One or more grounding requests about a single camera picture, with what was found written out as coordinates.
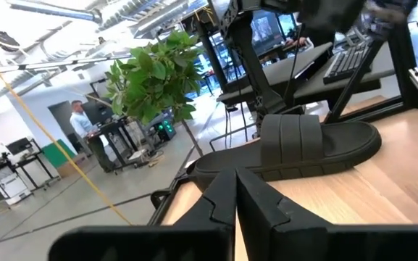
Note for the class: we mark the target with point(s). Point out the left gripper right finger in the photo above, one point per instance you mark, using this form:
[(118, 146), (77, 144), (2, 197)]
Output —
[(284, 239)]

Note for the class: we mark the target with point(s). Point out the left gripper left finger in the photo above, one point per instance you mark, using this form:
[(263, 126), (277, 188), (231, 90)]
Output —
[(194, 239)]

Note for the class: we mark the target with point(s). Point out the black rubber slide sandal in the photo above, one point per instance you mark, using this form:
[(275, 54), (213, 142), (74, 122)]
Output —
[(346, 145)]

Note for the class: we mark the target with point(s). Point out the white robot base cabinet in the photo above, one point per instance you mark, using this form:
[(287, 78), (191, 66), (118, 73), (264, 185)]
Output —
[(11, 186)]

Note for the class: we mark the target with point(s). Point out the computer tower green lights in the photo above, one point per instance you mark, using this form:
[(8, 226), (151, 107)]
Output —
[(165, 130)]

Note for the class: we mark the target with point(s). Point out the black standing desk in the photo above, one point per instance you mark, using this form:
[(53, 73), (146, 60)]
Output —
[(111, 127)]

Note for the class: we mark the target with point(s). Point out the brown cardboard box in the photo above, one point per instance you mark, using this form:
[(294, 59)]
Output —
[(72, 167)]

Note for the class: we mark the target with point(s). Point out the black computer monitor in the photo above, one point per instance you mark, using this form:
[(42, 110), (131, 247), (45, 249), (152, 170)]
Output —
[(19, 145), (100, 110)]

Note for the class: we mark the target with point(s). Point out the green partition panel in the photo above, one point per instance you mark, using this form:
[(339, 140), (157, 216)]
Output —
[(58, 154)]

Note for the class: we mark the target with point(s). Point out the person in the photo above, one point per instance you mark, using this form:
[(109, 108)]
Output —
[(82, 123)]

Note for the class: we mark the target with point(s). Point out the green potted plant black pot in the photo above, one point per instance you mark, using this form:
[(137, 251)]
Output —
[(154, 76)]

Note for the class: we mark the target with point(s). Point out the grey desk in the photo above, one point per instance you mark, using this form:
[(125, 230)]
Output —
[(357, 83)]

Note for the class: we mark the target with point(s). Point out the black equipment cart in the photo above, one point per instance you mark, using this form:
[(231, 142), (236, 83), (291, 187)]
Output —
[(31, 163)]

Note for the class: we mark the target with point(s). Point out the black computer keyboard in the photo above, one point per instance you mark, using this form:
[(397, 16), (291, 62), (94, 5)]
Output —
[(346, 63)]

